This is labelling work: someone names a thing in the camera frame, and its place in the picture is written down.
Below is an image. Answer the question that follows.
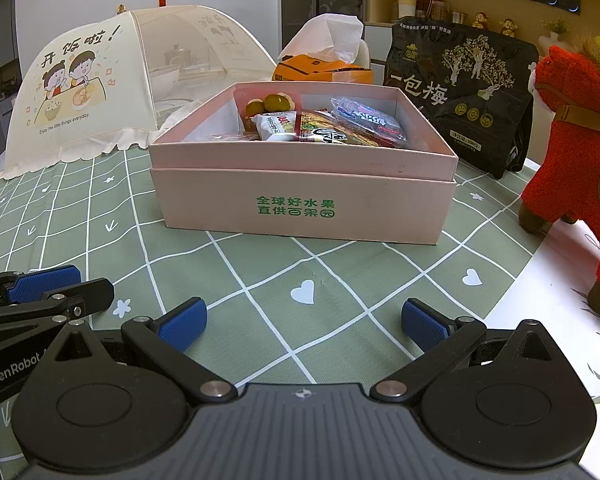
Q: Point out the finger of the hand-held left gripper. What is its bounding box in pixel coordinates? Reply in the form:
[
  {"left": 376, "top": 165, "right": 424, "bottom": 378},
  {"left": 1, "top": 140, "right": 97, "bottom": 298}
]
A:
[
  {"left": 0, "top": 277, "right": 116, "bottom": 359},
  {"left": 0, "top": 266, "right": 82, "bottom": 311}
]

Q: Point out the clear packet blue pink print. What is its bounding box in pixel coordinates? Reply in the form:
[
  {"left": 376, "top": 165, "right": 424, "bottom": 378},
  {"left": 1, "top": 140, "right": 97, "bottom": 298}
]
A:
[{"left": 330, "top": 96, "right": 407, "bottom": 150}]

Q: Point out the green checkered tablecloth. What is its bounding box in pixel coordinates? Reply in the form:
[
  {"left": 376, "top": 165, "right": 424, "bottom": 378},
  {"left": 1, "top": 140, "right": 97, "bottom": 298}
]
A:
[{"left": 0, "top": 146, "right": 548, "bottom": 461}]

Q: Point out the black printed snack bag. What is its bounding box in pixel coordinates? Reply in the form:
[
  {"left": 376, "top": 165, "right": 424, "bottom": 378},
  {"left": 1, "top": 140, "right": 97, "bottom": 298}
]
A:
[{"left": 384, "top": 20, "right": 541, "bottom": 181}]

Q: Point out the white red snack packet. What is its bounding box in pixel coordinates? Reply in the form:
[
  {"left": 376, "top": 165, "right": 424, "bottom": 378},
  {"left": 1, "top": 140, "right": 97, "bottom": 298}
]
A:
[{"left": 250, "top": 112, "right": 301, "bottom": 142}]

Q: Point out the cream mesh food cover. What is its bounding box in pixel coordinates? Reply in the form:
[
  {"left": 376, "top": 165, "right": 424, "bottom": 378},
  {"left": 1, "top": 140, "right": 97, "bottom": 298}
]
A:
[{"left": 0, "top": 5, "right": 278, "bottom": 181}]

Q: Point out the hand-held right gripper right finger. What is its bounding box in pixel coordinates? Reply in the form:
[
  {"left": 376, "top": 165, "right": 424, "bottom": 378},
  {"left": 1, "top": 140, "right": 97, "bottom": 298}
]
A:
[{"left": 370, "top": 298, "right": 566, "bottom": 405}]

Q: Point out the red plush horse toy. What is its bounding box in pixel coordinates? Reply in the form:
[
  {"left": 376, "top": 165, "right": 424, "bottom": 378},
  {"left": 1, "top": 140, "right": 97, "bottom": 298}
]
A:
[{"left": 519, "top": 35, "right": 600, "bottom": 316}]

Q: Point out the white vase with plant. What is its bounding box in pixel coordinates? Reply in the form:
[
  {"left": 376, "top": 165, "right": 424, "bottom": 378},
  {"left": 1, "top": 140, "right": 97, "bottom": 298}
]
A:
[{"left": 540, "top": 17, "right": 571, "bottom": 56}]

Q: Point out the orange tissue pack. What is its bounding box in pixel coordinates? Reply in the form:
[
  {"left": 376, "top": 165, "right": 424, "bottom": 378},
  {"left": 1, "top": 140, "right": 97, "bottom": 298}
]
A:
[{"left": 272, "top": 14, "right": 376, "bottom": 86}]

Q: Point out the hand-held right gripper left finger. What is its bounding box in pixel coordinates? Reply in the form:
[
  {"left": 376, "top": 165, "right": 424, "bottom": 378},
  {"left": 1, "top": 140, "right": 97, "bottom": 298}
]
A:
[{"left": 40, "top": 298, "right": 238, "bottom": 407}]

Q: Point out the white leaf print tablecloth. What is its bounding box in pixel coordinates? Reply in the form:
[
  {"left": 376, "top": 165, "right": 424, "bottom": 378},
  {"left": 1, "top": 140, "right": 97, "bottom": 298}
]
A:
[{"left": 480, "top": 220, "right": 600, "bottom": 436}]

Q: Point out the red packet of round snacks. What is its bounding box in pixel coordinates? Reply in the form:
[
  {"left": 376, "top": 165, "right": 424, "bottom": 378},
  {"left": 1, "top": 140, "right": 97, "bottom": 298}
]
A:
[{"left": 236, "top": 87, "right": 298, "bottom": 116}]

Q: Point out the white ceramic bowl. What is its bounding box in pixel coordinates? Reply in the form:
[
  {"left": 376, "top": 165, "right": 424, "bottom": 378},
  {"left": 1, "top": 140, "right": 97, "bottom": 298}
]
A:
[{"left": 147, "top": 62, "right": 181, "bottom": 98}]

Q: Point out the yellow cartoon snack packet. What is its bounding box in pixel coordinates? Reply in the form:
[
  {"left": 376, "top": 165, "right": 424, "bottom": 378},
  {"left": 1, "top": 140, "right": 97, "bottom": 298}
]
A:
[{"left": 295, "top": 110, "right": 386, "bottom": 148}]

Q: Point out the pink cardboard box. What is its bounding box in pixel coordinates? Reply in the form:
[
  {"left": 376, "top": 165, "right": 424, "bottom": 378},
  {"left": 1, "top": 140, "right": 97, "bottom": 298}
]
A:
[{"left": 147, "top": 80, "right": 460, "bottom": 246}]

